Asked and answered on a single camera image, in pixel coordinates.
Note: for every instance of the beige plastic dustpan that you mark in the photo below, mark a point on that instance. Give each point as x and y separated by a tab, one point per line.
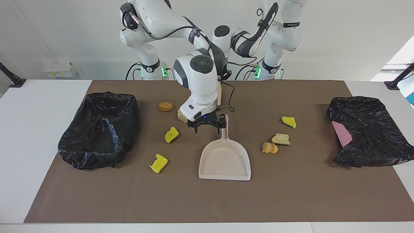
224	161

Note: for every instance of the black trash bag bin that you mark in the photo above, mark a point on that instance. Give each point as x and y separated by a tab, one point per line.
97	129

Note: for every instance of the white wall socket box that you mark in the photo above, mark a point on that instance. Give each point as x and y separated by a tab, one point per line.
59	69

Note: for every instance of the beige hand brush black bristles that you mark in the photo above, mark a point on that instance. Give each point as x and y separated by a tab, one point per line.
220	94

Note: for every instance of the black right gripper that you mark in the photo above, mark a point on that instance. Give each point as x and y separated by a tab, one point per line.
207	120

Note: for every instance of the beige sponge chunk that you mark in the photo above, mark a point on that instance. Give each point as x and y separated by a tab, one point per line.
280	139

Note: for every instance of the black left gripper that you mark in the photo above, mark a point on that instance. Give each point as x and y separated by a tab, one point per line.
226	75

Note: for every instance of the brown table mat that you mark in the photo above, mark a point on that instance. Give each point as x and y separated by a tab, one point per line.
291	194

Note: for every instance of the black clamp stand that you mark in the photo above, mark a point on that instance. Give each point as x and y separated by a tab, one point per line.
14	81
394	83

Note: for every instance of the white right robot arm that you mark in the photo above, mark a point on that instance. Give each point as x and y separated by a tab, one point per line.
197	84

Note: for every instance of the blue object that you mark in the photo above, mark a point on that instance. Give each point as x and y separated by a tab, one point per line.
411	98

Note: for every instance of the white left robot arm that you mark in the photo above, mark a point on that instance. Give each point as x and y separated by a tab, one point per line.
281	35

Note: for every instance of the pink sheet in bag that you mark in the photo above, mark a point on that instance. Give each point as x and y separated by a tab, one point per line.
342	134

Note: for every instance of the black trash bag over pink bin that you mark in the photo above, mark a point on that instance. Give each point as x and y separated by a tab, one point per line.
372	129

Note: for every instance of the yellow sponge piece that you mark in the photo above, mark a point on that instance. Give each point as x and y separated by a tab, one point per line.
158	164
288	122
171	135

